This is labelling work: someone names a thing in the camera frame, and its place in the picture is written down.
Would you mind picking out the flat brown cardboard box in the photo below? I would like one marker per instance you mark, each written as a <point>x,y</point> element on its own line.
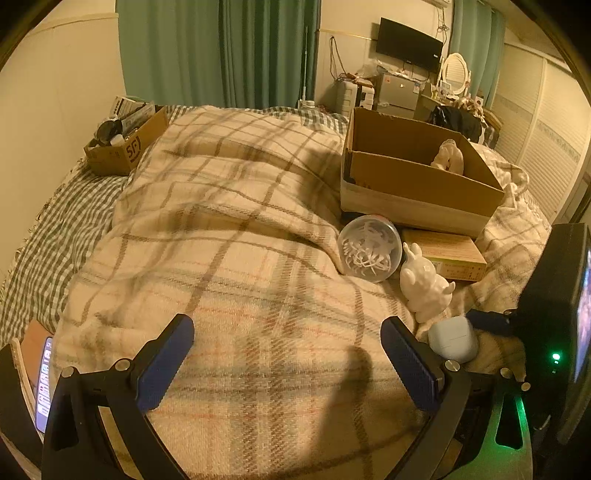
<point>455,254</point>

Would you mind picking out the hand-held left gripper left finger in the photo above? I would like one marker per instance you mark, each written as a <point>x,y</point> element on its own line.
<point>166,364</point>

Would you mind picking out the wall television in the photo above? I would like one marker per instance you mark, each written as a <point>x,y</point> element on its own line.
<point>408,44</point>

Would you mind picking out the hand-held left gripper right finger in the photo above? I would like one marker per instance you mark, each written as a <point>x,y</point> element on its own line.
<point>408,369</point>

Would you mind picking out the black round item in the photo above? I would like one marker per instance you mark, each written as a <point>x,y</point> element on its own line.
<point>107,131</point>

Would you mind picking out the white oval mirror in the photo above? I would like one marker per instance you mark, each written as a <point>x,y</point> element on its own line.
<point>455,71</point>

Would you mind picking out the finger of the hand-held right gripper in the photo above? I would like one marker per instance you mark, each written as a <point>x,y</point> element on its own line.
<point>489,321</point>

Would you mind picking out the silver mini fridge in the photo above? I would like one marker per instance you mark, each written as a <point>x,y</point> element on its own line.
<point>399,92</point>

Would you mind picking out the white printed packet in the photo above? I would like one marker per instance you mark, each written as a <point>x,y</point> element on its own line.
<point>131,108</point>

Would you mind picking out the black bag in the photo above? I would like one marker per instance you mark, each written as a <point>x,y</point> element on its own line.
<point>455,121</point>

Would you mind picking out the white rabbit figurine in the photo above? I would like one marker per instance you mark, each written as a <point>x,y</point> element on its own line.
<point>425,286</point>

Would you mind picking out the white earbuds case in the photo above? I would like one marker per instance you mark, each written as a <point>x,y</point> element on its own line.
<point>452,339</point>

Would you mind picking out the white louvred wardrobe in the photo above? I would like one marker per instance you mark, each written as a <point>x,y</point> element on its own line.
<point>540,129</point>

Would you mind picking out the clear round plastic container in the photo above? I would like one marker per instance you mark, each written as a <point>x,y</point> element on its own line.
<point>369,249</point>

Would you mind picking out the small cardboard box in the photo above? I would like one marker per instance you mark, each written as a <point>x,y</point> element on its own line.
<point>122,152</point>

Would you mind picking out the narrow green curtain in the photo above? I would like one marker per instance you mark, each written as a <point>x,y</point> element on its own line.
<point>478,41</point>

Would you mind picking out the white drawer cabinet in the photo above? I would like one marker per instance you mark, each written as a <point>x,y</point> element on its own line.
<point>346,96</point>

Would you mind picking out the wide green curtain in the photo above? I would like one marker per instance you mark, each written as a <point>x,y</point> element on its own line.
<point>217,50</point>

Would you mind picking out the beige plaid blanket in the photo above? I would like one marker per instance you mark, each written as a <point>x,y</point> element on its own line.
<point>240,230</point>

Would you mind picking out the smartphone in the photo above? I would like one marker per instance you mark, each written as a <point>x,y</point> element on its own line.
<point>45,383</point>

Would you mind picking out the white figurine in box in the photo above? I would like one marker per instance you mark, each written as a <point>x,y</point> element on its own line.
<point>449,156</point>

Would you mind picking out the white pole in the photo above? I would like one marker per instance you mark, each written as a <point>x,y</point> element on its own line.
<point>304,64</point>

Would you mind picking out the large open cardboard box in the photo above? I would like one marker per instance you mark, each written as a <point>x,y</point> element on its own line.
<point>415,194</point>

